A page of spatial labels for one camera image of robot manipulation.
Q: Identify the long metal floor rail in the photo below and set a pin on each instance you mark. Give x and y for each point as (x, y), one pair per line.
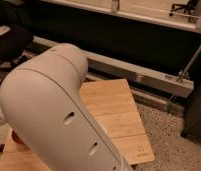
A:
(103, 67)

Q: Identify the distant black chair base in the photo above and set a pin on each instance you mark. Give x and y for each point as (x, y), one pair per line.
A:
(187, 8)

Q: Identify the grey metal pole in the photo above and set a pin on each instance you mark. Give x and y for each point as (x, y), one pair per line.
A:
(181, 76)

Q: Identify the black office chair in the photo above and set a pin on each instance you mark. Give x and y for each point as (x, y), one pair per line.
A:
(13, 41)

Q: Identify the orange bowl with handle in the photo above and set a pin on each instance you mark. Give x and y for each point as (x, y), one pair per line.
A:
(16, 138)

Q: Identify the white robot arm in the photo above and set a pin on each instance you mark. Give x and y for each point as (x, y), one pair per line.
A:
(40, 99)

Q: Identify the dark cabinet at right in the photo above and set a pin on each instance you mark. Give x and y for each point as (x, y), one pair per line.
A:
(192, 116)

